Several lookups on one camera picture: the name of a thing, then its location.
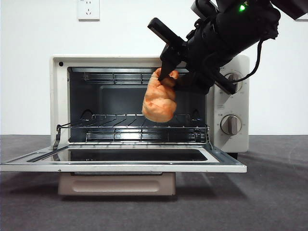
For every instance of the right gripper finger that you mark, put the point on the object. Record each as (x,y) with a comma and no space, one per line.
(195,85)
(170,60)

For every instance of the golden brown bread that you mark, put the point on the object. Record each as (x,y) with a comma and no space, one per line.
(158,101)

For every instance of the temperature oven knob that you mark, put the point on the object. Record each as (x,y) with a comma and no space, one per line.
(234,77)

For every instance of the timer oven knob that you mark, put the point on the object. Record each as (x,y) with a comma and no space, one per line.
(231,125)

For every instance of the white toaster oven body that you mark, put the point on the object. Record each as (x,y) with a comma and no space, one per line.
(59,96)

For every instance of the white wall socket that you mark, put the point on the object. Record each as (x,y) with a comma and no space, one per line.
(305,18)
(88,10)

